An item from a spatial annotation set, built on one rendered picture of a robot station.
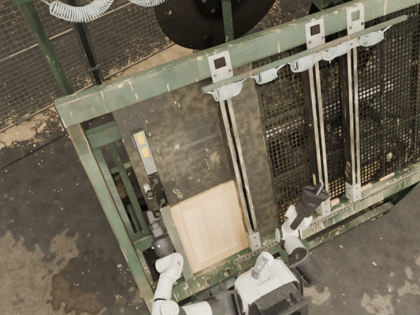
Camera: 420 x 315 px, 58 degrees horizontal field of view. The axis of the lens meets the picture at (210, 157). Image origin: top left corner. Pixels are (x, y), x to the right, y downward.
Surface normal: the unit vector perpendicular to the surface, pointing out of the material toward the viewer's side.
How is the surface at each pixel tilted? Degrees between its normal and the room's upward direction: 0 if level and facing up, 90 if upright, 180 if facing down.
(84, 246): 0
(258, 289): 23
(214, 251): 58
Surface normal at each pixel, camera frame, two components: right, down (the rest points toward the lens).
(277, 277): -0.15, -0.78
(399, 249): 0.02, -0.51
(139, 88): 0.38, 0.39
